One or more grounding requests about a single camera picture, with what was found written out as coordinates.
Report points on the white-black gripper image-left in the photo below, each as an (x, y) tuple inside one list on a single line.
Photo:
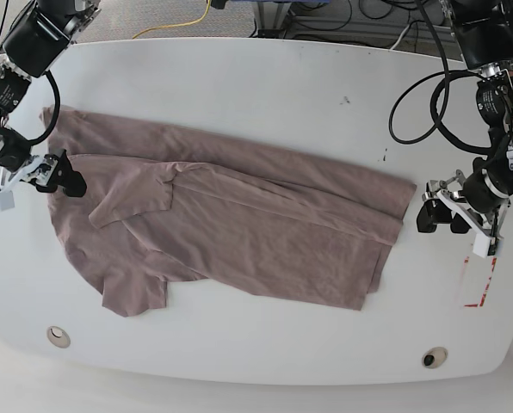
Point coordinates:
[(46, 173)]

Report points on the white-black gripper image-right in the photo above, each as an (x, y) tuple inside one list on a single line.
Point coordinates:
[(468, 203)]

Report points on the mauve t-shirt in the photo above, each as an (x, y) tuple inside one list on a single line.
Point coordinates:
[(169, 204)]

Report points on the red tape rectangle marking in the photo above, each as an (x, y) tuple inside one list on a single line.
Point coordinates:
[(475, 280)]

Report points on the right table grommet hole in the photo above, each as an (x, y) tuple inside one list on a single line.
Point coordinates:
[(434, 358)]

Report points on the table grommet hole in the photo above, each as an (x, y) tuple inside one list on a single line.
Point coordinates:
[(58, 337), (434, 358)]

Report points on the left table grommet hole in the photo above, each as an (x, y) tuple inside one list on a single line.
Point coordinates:
[(58, 337)]

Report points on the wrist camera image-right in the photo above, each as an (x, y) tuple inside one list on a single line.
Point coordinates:
[(484, 246)]

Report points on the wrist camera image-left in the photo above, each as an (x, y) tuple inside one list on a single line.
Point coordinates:
[(7, 201)]

